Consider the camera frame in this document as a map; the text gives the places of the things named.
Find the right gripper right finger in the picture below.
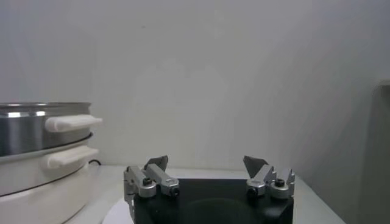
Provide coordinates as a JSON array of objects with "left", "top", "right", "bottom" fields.
[{"left": 242, "top": 155, "right": 296, "bottom": 200}]

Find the stainless steel steamer basket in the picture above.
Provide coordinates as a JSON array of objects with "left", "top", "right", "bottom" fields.
[{"left": 0, "top": 102, "right": 104, "bottom": 158}]

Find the white electric cooker pot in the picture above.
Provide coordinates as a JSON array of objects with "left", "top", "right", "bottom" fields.
[{"left": 0, "top": 132, "right": 100, "bottom": 224}]

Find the white round plate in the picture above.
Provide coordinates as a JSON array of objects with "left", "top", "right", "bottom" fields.
[{"left": 102, "top": 197, "right": 135, "bottom": 224}]

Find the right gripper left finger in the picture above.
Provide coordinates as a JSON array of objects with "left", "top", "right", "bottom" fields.
[{"left": 122, "top": 155, "right": 180, "bottom": 202}]

